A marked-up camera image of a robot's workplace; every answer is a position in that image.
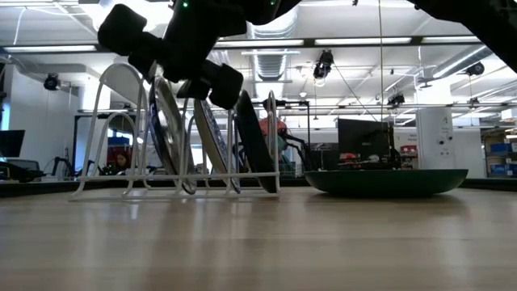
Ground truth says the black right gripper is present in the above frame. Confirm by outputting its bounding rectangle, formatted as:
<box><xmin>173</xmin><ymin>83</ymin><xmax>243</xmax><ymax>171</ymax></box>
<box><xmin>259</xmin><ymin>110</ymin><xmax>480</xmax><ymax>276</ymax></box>
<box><xmin>97</xmin><ymin>0</ymin><xmax>247</xmax><ymax>110</ymax></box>

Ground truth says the green floral plate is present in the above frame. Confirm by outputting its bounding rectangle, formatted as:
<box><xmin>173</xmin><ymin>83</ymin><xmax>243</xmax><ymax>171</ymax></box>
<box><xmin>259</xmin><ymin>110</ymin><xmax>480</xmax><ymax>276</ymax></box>
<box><xmin>148</xmin><ymin>74</ymin><xmax>199</xmax><ymax>196</ymax></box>

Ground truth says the blue patterned plate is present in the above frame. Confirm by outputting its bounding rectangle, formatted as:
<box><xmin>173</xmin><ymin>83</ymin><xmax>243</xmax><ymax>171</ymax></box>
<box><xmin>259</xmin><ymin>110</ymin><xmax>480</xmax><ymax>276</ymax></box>
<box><xmin>192</xmin><ymin>96</ymin><xmax>242</xmax><ymax>195</ymax></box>

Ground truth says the dark grey plate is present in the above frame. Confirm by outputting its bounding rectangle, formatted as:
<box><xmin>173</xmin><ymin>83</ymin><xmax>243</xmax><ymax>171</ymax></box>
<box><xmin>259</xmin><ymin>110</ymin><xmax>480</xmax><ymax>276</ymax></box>
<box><xmin>234</xmin><ymin>89</ymin><xmax>280</xmax><ymax>194</ymax></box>

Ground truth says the white wire dish rack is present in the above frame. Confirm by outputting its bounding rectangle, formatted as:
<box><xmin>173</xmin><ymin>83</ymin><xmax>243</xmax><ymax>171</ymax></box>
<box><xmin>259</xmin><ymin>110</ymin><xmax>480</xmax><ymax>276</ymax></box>
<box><xmin>68</xmin><ymin>62</ymin><xmax>281</xmax><ymax>202</ymax></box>

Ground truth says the large dark green bowl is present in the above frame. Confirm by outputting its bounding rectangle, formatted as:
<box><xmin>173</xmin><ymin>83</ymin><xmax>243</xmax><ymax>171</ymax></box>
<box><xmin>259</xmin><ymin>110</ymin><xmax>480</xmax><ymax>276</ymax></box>
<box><xmin>303</xmin><ymin>168</ymin><xmax>469</xmax><ymax>199</ymax></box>

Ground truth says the ceiling light strip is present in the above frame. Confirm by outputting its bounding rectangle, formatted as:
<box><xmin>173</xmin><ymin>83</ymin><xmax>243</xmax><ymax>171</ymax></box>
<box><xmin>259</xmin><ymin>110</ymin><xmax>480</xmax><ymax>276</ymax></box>
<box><xmin>422</xmin><ymin>36</ymin><xmax>482</xmax><ymax>44</ymax></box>
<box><xmin>3</xmin><ymin>44</ymin><xmax>98</xmax><ymax>53</ymax></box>
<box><xmin>213</xmin><ymin>39</ymin><xmax>305</xmax><ymax>47</ymax></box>
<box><xmin>314</xmin><ymin>37</ymin><xmax>413</xmax><ymax>45</ymax></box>

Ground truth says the person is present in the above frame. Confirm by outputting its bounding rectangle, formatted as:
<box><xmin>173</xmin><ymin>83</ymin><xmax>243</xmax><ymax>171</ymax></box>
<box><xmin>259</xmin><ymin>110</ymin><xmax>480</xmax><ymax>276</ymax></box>
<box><xmin>111</xmin><ymin>149</ymin><xmax>133</xmax><ymax>175</ymax></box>
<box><xmin>258</xmin><ymin>116</ymin><xmax>290</xmax><ymax>162</ymax></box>

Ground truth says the black monitor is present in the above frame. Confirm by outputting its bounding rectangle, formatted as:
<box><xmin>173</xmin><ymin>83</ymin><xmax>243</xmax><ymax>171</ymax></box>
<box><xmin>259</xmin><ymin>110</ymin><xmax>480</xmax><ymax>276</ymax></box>
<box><xmin>337</xmin><ymin>118</ymin><xmax>396</xmax><ymax>162</ymax></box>
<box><xmin>0</xmin><ymin>129</ymin><xmax>26</xmax><ymax>158</ymax></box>

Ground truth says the white pillar with cameras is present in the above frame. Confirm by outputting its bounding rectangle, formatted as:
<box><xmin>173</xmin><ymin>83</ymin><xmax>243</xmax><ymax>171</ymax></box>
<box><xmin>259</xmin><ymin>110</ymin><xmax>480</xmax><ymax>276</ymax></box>
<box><xmin>415</xmin><ymin>107</ymin><xmax>456</xmax><ymax>170</ymax></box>

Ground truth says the blue bin shelf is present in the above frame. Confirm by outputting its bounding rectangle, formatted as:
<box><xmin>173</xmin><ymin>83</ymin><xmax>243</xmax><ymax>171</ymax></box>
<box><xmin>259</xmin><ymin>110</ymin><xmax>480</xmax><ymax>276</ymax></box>
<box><xmin>482</xmin><ymin>135</ymin><xmax>517</xmax><ymax>178</ymax></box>

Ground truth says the silver ribbed ceiling duct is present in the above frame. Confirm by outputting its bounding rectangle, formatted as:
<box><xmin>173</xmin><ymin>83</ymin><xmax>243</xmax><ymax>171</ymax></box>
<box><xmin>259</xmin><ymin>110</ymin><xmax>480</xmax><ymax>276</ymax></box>
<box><xmin>250</xmin><ymin>15</ymin><xmax>299</xmax><ymax>82</ymax></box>

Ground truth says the black ceiling camera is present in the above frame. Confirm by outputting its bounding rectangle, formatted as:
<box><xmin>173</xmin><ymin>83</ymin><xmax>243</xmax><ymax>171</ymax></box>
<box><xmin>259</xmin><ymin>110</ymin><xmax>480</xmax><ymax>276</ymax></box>
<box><xmin>43</xmin><ymin>72</ymin><xmax>61</xmax><ymax>91</ymax></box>
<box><xmin>387</xmin><ymin>91</ymin><xmax>406</xmax><ymax>107</ymax></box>
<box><xmin>313</xmin><ymin>48</ymin><xmax>335</xmax><ymax>80</ymax></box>
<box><xmin>464</xmin><ymin>61</ymin><xmax>485</xmax><ymax>77</ymax></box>

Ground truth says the thin hanging cord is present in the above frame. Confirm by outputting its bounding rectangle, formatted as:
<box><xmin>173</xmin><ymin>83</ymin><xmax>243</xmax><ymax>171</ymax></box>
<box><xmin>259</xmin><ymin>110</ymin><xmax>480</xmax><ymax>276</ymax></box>
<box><xmin>377</xmin><ymin>0</ymin><xmax>384</xmax><ymax>122</ymax></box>

